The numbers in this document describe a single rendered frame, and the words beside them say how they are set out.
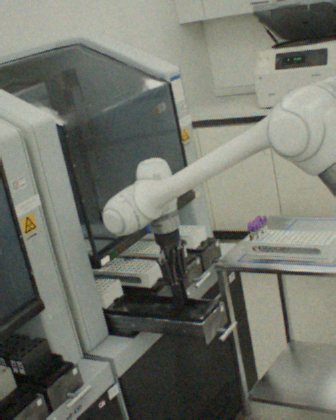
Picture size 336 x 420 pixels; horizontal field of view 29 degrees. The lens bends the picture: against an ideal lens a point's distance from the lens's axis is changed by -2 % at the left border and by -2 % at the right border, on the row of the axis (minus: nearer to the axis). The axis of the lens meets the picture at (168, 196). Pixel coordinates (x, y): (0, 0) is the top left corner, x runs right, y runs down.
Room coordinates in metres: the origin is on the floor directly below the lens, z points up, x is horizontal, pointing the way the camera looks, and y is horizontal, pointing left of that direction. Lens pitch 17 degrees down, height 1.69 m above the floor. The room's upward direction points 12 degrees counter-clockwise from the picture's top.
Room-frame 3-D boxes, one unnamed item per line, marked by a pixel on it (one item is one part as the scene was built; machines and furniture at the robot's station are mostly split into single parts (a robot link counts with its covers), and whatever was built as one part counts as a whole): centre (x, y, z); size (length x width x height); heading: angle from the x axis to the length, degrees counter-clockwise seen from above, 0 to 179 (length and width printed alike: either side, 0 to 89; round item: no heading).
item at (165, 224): (1.83, 0.03, 1.07); 0.09 x 0.09 x 0.06
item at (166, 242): (1.83, 0.03, 1.00); 0.08 x 0.07 x 0.09; 146
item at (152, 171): (1.82, 0.03, 1.18); 0.13 x 0.11 x 0.16; 147
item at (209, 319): (1.90, 0.20, 0.78); 0.73 x 0.14 x 0.09; 56
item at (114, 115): (2.23, 0.28, 1.28); 0.61 x 0.51 x 0.63; 146
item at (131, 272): (2.09, 0.21, 0.83); 0.30 x 0.10 x 0.06; 56
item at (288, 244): (1.97, -0.36, 0.85); 0.30 x 0.10 x 0.06; 54
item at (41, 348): (1.57, 0.44, 0.85); 0.12 x 0.02 x 0.06; 146
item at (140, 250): (2.21, 0.13, 0.83); 0.30 x 0.10 x 0.06; 56
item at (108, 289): (2.00, 0.35, 0.83); 0.30 x 0.10 x 0.06; 56
